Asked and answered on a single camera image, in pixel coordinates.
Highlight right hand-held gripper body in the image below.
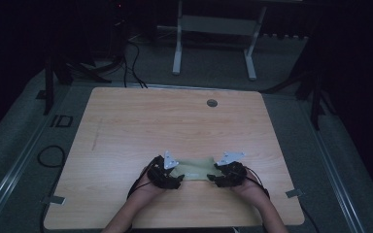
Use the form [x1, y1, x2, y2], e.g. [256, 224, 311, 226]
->
[214, 151, 249, 189]

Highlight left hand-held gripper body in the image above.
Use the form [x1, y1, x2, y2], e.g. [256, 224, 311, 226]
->
[147, 150, 185, 190]

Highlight beige sock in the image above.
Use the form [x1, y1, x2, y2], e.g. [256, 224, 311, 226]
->
[170, 156, 223, 181]

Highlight person's left hand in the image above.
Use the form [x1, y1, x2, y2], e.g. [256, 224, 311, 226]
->
[137, 168, 168, 201]

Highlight person's right hand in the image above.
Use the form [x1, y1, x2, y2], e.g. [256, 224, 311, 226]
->
[232, 168, 269, 202]

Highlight grey tape piece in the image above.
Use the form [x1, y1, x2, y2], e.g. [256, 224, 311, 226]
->
[285, 188, 304, 199]
[48, 194, 67, 206]

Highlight black metal stand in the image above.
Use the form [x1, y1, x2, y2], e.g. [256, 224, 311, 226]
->
[261, 32, 338, 131]
[35, 52, 113, 117]

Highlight dark equipment tower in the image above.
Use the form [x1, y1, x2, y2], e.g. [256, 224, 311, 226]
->
[109, 0, 131, 64]

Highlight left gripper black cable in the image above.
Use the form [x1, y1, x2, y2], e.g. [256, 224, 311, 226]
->
[126, 156, 159, 200]

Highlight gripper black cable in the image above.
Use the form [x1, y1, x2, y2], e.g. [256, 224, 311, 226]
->
[244, 166, 271, 200]
[126, 156, 159, 200]

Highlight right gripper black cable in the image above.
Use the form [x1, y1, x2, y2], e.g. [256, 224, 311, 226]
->
[244, 166, 271, 200]

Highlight metal floor rail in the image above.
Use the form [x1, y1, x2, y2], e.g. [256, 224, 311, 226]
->
[299, 100, 368, 233]
[0, 106, 57, 227]

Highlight black hanging cables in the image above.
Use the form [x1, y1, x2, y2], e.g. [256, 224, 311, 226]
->
[121, 38, 149, 89]

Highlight black looped floor cable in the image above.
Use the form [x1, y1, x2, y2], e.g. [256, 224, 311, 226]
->
[37, 145, 67, 169]

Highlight white metal desk frame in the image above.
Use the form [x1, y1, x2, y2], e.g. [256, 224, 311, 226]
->
[156, 0, 268, 82]

